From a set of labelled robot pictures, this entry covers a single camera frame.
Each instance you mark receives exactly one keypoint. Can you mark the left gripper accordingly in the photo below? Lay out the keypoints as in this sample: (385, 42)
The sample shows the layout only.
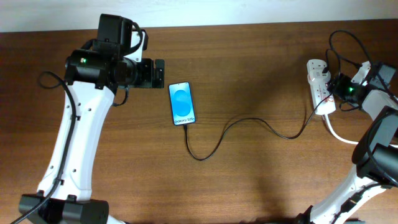
(146, 80)

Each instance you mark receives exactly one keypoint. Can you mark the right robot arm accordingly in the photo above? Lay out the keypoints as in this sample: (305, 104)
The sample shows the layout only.
(374, 159)

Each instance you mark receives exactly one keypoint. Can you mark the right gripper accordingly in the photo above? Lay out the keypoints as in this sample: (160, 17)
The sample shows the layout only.
(336, 84)

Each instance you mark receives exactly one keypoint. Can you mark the white charger plug adapter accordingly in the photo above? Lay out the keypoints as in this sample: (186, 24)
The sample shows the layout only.
(316, 76)

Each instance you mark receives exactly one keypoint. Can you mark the white power strip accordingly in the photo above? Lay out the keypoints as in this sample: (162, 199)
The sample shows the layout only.
(323, 101)

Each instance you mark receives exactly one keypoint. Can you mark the blue screen Galaxy smartphone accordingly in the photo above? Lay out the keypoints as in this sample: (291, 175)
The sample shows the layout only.
(181, 102)

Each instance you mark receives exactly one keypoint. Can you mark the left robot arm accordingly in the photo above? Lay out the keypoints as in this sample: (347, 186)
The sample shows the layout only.
(94, 73)

